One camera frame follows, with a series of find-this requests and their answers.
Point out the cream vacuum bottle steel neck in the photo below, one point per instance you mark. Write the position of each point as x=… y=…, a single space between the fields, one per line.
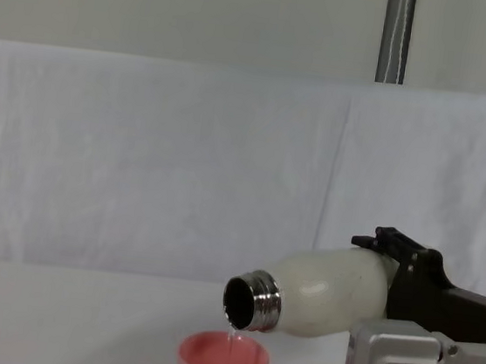
x=327 y=288

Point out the white table cloth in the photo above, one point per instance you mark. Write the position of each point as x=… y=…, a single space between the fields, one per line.
x=77 y=325

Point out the pink cup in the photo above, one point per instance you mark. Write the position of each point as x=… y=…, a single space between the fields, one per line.
x=205 y=362

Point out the clear water stream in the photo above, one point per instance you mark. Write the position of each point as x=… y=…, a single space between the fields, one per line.
x=231 y=334

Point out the white draped backdrop cloth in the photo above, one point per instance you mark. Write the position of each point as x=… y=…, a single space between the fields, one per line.
x=161 y=168

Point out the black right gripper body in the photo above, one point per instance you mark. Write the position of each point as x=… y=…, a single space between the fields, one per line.
x=423 y=299

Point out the grey striped post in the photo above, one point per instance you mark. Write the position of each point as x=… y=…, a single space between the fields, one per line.
x=395 y=37

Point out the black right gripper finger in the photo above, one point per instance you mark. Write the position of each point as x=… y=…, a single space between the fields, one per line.
x=394 y=241

